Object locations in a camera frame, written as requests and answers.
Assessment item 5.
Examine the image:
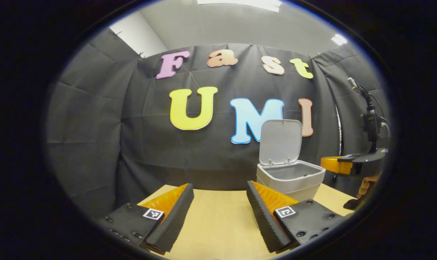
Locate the white desktop garbage bin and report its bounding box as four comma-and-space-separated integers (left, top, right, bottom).
256, 119, 326, 202

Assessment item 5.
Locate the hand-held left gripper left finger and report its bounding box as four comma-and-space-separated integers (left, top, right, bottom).
95, 183, 194, 255

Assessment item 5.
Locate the wooden desktop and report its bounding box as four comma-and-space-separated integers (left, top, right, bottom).
137, 183, 356, 260

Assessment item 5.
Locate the black backdrop cloth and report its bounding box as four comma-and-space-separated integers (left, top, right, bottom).
45, 28, 390, 217

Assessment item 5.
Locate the long ceiling light panel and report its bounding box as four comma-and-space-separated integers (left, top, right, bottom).
197, 0, 282, 12

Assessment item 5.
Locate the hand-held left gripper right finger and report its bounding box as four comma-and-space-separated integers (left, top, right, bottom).
247, 181, 349, 253

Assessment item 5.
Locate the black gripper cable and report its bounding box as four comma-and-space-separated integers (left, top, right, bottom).
369, 94, 390, 137

